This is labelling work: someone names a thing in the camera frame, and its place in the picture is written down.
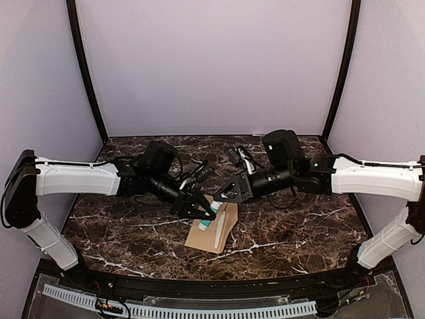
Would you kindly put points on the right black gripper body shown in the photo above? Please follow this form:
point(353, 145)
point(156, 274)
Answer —
point(245, 189)

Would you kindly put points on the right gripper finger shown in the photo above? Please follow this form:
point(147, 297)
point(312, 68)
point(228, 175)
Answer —
point(228, 188)
point(232, 198)

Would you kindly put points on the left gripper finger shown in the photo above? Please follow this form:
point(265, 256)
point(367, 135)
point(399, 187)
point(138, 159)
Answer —
point(201, 204)
point(202, 216)

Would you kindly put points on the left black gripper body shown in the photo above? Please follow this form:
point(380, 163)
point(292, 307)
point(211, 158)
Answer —
point(180, 203)

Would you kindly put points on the brown paper envelope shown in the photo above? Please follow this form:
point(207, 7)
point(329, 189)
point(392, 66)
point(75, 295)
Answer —
point(204, 239)

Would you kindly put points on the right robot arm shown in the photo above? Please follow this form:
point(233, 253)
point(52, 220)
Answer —
point(339, 174)

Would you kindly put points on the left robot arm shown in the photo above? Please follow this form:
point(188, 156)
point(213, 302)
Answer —
point(123, 176)

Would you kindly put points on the white slotted cable duct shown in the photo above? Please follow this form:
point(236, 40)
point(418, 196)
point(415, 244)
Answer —
point(162, 307)

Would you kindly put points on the black front table rail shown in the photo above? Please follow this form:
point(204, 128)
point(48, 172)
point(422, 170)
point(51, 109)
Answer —
point(322, 285)

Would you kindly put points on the right black corner post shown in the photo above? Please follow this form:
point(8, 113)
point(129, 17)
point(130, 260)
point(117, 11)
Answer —
point(343, 70)

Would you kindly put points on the black corner post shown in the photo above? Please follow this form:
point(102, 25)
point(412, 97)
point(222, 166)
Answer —
point(343, 70)
point(84, 69)

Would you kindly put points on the left black corner post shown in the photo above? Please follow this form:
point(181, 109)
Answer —
point(84, 69)

